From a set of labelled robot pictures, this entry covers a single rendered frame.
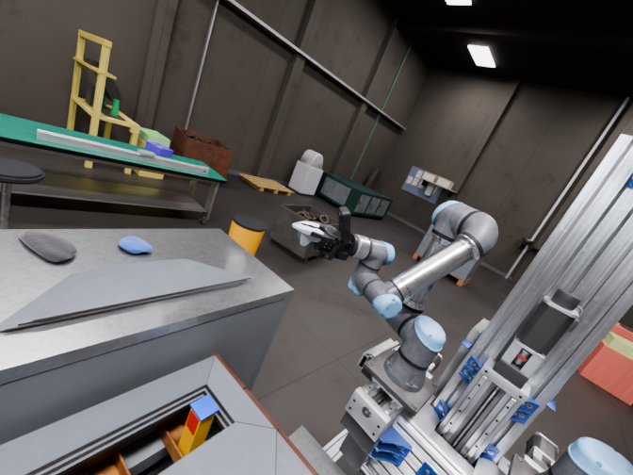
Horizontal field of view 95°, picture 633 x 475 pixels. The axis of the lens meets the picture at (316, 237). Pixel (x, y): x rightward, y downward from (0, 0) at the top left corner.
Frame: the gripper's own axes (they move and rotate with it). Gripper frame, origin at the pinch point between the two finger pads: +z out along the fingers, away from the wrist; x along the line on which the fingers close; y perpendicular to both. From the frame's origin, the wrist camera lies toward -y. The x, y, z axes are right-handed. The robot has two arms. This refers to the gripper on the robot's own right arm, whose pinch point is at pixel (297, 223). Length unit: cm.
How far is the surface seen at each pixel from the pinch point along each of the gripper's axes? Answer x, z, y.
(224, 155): 549, -27, 154
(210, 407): -20, 9, 55
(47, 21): 577, 272, 51
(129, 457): -22, 27, 76
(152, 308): 2, 31, 41
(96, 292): 4, 45, 39
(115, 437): -25, 31, 59
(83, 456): -28, 37, 59
